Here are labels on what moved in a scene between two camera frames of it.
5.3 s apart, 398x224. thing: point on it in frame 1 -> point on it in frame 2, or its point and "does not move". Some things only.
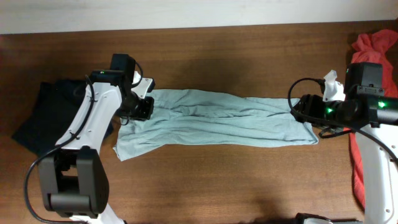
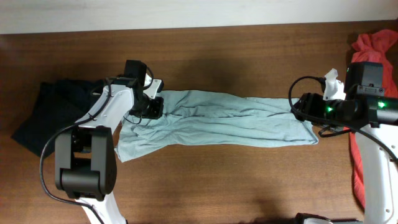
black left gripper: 146,111 -> 157,111
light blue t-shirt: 209,118 does not move
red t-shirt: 380,46 does not move
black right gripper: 309,104 does not move
